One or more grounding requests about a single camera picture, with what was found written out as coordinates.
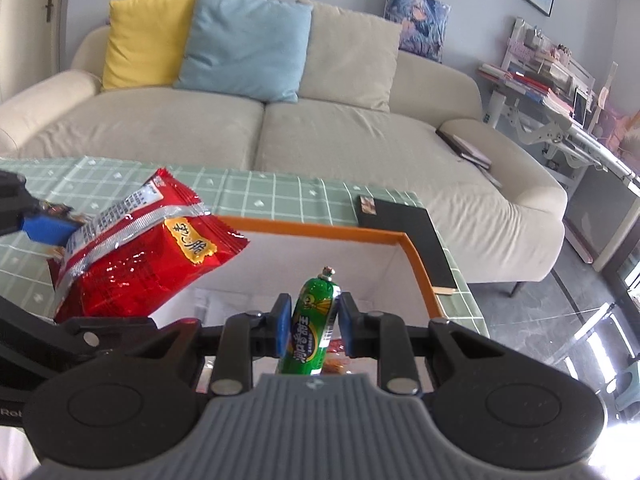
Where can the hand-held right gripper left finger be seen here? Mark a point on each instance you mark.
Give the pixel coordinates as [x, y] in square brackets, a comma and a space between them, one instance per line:
[282, 325]

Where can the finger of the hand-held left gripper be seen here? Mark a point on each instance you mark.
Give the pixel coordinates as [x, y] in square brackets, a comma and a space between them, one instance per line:
[90, 332]
[47, 230]

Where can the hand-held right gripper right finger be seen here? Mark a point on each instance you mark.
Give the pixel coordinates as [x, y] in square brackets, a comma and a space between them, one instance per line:
[346, 325]

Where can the brown snack packet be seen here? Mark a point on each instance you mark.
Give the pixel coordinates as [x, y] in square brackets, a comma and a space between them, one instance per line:
[65, 212]

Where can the green candy tube packet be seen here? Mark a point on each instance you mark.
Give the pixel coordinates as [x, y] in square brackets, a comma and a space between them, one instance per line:
[312, 320]

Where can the orange cardboard box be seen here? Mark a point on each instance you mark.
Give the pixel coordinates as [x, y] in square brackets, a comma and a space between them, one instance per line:
[325, 247]

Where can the red snack bag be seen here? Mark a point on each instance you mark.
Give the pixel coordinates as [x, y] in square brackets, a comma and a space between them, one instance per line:
[145, 265]

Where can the dark books on sofa arm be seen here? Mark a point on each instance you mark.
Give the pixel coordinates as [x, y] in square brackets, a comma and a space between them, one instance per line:
[467, 152]

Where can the black notebook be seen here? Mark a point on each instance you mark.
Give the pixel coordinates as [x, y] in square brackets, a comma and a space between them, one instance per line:
[405, 240]

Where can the green checked tablecloth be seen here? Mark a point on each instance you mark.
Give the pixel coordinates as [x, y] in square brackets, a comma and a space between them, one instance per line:
[280, 195]

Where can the beige sofa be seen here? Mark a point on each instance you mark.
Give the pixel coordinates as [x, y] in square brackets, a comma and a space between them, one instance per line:
[350, 160]

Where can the white door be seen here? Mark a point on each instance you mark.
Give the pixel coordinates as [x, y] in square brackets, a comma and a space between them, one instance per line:
[30, 20]

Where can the yellow cushion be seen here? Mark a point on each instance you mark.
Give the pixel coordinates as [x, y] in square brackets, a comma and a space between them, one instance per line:
[145, 40]

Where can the beige cushion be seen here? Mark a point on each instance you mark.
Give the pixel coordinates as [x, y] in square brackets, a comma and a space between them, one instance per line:
[350, 55]

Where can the light blue cushion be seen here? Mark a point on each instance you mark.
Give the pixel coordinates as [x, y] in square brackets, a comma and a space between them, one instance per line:
[245, 42]

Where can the white study desk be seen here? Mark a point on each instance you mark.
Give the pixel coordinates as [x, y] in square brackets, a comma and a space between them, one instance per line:
[550, 125]

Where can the light green stool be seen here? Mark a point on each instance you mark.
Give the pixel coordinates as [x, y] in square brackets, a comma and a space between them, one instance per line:
[629, 385]

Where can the stack of books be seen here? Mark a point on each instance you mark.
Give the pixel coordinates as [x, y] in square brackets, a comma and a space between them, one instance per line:
[530, 85]

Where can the printed figure cushion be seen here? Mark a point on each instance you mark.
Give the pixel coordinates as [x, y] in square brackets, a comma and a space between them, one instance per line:
[417, 22]

